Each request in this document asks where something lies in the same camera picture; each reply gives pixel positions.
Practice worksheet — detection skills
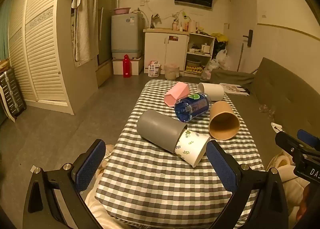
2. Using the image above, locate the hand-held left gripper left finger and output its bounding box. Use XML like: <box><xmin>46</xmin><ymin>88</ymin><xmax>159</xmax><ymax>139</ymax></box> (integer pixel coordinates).
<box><xmin>23</xmin><ymin>139</ymin><xmax>107</xmax><ymax>229</ymax></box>

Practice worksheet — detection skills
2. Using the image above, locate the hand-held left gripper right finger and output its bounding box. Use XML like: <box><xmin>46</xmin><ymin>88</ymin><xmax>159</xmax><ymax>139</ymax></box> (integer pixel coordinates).
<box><xmin>205</xmin><ymin>140</ymin><xmax>297</xmax><ymax>229</ymax></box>

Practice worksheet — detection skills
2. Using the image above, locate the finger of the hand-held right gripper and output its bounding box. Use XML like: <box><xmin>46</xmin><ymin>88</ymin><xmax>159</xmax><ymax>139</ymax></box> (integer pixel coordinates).
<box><xmin>275</xmin><ymin>131</ymin><xmax>305</xmax><ymax>156</ymax></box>
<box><xmin>297</xmin><ymin>129</ymin><xmax>320</xmax><ymax>160</ymax></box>

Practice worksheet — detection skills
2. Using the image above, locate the leaf print paper cup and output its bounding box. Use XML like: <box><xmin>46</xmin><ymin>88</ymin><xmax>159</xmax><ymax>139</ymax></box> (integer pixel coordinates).
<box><xmin>174</xmin><ymin>129</ymin><xmax>211</xmax><ymax>168</ymax></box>

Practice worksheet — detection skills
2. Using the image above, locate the brown paper cup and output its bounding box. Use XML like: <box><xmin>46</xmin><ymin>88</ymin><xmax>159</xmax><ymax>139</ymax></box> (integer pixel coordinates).
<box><xmin>208</xmin><ymin>101</ymin><xmax>240</xmax><ymax>141</ymax></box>

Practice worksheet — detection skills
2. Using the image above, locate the blue transparent cup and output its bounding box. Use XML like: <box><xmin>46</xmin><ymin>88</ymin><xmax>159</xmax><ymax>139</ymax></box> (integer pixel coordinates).
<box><xmin>174</xmin><ymin>92</ymin><xmax>212</xmax><ymax>122</ymax></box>

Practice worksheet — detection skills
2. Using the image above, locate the grey cup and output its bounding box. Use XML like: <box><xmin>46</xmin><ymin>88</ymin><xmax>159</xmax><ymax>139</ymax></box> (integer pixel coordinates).
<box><xmin>137</xmin><ymin>110</ymin><xmax>188</xmax><ymax>154</ymax></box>

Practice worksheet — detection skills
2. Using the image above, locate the white cup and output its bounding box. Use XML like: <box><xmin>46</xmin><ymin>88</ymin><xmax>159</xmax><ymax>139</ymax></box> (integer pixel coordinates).
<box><xmin>197</xmin><ymin>83</ymin><xmax>224</xmax><ymax>101</ymax></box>

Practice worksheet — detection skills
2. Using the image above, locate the pink cup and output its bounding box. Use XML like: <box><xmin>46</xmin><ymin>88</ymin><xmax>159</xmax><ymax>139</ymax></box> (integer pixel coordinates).
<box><xmin>164</xmin><ymin>82</ymin><xmax>190</xmax><ymax>107</ymax></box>

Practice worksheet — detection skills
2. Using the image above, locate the person's right hand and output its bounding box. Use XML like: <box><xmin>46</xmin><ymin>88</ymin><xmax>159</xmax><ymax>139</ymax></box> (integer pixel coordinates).
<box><xmin>296</xmin><ymin>185</ymin><xmax>316</xmax><ymax>222</ymax></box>

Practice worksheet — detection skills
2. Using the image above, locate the clear plastic wrapper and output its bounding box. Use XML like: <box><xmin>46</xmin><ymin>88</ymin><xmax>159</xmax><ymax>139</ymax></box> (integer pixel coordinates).
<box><xmin>259</xmin><ymin>104</ymin><xmax>276</xmax><ymax>117</ymax></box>

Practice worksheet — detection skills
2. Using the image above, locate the person's white fleece clothing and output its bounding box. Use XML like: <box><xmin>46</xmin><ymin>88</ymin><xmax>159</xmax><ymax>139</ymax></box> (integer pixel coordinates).
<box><xmin>84</xmin><ymin>144</ymin><xmax>309</xmax><ymax>229</ymax></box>

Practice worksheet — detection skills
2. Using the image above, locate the grey sofa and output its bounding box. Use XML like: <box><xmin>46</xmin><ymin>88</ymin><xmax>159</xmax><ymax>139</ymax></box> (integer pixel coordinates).
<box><xmin>211</xmin><ymin>57</ymin><xmax>320</xmax><ymax>169</ymax></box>

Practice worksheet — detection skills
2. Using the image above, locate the grey checked tablecloth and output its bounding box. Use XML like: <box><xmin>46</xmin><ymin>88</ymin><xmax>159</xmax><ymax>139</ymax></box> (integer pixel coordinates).
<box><xmin>96</xmin><ymin>79</ymin><xmax>265</xmax><ymax>228</ymax></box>

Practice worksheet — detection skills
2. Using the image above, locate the magazine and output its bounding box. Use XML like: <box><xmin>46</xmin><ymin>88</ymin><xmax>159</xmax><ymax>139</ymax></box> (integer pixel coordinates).
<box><xmin>219</xmin><ymin>83</ymin><xmax>250</xmax><ymax>95</ymax></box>

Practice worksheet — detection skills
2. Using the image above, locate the clear plastic bag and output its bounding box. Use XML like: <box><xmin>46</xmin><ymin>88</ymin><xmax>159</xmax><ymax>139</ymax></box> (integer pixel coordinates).
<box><xmin>200</xmin><ymin>59</ymin><xmax>220</xmax><ymax>80</ymax></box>

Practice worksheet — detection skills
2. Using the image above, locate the broom stick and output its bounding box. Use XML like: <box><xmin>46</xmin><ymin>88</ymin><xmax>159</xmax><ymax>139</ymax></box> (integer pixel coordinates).
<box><xmin>237</xmin><ymin>43</ymin><xmax>244</xmax><ymax>72</ymax></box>

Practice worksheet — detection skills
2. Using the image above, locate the red bottle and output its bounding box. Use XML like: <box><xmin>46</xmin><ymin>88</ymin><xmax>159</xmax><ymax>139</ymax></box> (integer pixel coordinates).
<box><xmin>123</xmin><ymin>54</ymin><xmax>132</xmax><ymax>78</ymax></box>

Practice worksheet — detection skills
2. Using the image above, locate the beige trash bin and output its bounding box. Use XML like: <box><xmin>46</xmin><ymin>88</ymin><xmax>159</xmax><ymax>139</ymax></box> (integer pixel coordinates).
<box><xmin>164</xmin><ymin>63</ymin><xmax>179</xmax><ymax>80</ymax></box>

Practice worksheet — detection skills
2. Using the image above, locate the dark ribbed suitcase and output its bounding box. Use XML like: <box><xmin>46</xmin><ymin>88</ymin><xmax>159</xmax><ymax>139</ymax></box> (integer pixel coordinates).
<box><xmin>0</xmin><ymin>67</ymin><xmax>27</xmax><ymax>119</ymax></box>

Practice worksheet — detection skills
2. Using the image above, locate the white plastic bag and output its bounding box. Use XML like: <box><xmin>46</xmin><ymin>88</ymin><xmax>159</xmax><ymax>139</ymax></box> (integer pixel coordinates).
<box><xmin>215</xmin><ymin>49</ymin><xmax>229</xmax><ymax>66</ymax></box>

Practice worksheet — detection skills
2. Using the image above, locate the white platform box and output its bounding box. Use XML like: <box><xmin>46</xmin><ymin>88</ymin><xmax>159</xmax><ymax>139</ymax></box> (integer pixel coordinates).
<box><xmin>112</xmin><ymin>56</ymin><xmax>145</xmax><ymax>75</ymax></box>

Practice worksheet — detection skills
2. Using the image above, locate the white printed package bag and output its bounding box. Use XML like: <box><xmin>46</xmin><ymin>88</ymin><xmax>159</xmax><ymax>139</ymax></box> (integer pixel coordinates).
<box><xmin>148</xmin><ymin>61</ymin><xmax>161</xmax><ymax>77</ymax></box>

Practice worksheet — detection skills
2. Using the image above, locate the white louvre wardrobe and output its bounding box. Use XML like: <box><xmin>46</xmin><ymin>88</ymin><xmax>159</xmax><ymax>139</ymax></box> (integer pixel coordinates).
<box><xmin>7</xmin><ymin>0</ymin><xmax>99</xmax><ymax>115</ymax></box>

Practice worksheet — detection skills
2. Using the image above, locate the white open shelf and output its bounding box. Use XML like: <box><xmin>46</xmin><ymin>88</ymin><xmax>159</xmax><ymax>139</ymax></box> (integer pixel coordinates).
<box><xmin>185</xmin><ymin>32</ymin><xmax>216</xmax><ymax>77</ymax></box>

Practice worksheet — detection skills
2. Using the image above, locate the yellow cloth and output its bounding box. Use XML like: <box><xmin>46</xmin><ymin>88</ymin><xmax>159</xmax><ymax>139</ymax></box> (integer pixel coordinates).
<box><xmin>211</xmin><ymin>33</ymin><xmax>229</xmax><ymax>43</ymax></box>

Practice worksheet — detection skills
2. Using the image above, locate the white sink cabinet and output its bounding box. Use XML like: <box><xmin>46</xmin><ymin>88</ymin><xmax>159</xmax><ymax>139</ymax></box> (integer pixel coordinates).
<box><xmin>143</xmin><ymin>28</ymin><xmax>190</xmax><ymax>75</ymax></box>

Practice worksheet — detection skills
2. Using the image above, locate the grey washing machine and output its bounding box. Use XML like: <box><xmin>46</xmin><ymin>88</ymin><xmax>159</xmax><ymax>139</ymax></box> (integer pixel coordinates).
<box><xmin>111</xmin><ymin>14</ymin><xmax>143</xmax><ymax>58</ymax></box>

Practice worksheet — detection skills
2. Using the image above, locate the white door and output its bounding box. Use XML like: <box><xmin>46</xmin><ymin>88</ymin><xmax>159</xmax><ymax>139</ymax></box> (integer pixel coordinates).
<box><xmin>229</xmin><ymin>0</ymin><xmax>258</xmax><ymax>73</ymax></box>

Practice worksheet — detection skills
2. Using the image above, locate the white hanging towel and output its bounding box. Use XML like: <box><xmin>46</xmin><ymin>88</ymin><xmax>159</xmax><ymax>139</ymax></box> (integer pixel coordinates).
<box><xmin>74</xmin><ymin>0</ymin><xmax>98</xmax><ymax>62</ymax></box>

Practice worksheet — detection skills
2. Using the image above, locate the pink kettle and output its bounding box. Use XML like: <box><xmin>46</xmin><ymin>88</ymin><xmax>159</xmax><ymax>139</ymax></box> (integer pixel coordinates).
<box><xmin>188</xmin><ymin>20</ymin><xmax>200</xmax><ymax>33</ymax></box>

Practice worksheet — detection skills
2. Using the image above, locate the glass shower door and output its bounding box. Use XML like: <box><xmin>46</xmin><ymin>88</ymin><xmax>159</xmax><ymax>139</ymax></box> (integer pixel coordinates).
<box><xmin>96</xmin><ymin>0</ymin><xmax>123</xmax><ymax>65</ymax></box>

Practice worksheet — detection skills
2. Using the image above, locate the pink basin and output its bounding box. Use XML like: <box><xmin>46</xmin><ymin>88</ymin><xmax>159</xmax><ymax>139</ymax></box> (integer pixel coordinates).
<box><xmin>113</xmin><ymin>7</ymin><xmax>132</xmax><ymax>15</ymax></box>

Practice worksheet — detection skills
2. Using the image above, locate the metal faucet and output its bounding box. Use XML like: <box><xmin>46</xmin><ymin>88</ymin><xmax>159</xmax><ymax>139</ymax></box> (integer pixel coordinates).
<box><xmin>151</xmin><ymin>14</ymin><xmax>162</xmax><ymax>28</ymax></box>

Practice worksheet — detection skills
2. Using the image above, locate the black door handle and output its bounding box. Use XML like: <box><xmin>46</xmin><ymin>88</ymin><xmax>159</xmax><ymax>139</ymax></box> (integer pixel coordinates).
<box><xmin>243</xmin><ymin>29</ymin><xmax>253</xmax><ymax>47</ymax></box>

